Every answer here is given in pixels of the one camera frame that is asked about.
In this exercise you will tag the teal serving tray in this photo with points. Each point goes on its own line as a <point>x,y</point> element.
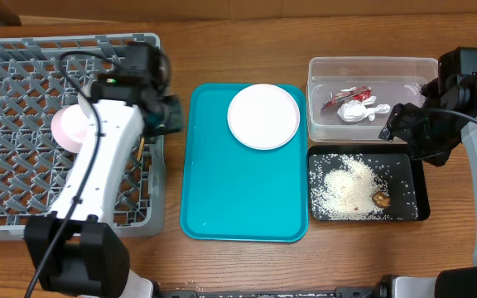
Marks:
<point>236,193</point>

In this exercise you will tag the grey bowl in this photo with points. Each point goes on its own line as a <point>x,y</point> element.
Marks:
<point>83,101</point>

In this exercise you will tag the white rice grains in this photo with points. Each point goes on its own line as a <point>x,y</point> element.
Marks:
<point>350,190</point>

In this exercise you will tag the grey plastic dish rack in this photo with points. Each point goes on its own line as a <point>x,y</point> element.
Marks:
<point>37,78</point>

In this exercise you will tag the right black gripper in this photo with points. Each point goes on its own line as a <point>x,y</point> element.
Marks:
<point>422,135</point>

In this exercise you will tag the pink bowl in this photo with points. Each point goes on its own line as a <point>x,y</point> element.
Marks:
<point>69,126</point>

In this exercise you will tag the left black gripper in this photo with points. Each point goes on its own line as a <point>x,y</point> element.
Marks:
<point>175,119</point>

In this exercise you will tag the brown food piece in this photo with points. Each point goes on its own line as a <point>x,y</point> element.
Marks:
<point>381,200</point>

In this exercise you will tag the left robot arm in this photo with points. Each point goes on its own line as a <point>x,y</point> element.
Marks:
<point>74,248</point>

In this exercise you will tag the wooden chopstick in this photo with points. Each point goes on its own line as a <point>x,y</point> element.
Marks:
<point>140,148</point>

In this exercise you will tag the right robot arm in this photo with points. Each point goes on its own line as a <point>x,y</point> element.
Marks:
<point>454,90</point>

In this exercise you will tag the white round plate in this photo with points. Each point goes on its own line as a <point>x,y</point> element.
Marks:
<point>263,116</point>

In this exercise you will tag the red snack wrapper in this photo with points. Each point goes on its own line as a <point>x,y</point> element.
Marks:
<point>353,93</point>

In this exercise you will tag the black waste tray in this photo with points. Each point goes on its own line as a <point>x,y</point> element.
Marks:
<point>404,178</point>

